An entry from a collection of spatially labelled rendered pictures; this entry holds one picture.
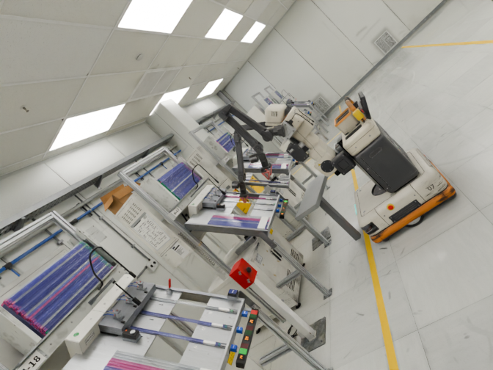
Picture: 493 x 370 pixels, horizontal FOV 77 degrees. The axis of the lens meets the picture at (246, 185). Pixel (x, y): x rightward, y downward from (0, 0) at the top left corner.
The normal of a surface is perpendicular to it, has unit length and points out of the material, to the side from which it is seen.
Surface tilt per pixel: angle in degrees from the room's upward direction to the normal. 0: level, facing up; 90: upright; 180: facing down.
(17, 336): 90
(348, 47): 90
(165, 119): 90
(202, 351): 47
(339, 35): 90
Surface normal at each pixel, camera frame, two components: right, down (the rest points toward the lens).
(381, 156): -0.25, 0.39
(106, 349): -0.03, -0.92
